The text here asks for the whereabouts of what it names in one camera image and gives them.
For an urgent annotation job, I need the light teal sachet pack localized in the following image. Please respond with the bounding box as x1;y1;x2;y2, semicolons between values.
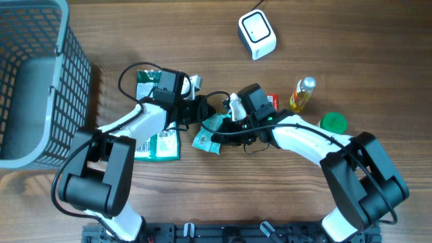
192;113;231;155

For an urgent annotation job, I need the green package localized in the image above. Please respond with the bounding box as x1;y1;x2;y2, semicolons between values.
134;70;180;162

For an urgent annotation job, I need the red white tube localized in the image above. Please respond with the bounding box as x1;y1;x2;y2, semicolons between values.
267;93;279;111

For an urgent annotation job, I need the small yellow bottle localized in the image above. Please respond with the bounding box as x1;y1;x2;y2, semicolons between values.
289;76;317;113

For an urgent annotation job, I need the green lid jar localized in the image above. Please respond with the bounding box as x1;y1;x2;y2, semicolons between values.
317;112;348;134

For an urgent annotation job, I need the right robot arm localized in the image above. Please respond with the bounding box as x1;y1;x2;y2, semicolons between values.
219;83;410;242

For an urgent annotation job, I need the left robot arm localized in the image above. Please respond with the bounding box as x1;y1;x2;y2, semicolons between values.
51;68;204;242

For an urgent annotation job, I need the white barcode scanner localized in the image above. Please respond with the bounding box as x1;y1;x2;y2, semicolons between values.
238;9;277;61

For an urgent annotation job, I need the dark grey mesh basket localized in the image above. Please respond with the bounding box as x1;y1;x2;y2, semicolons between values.
1;0;92;169

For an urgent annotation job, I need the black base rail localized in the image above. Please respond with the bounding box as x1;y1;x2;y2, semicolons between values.
81;221;383;243

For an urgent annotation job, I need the black left camera cable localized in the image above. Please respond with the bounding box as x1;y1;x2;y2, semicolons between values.
50;61;165;243

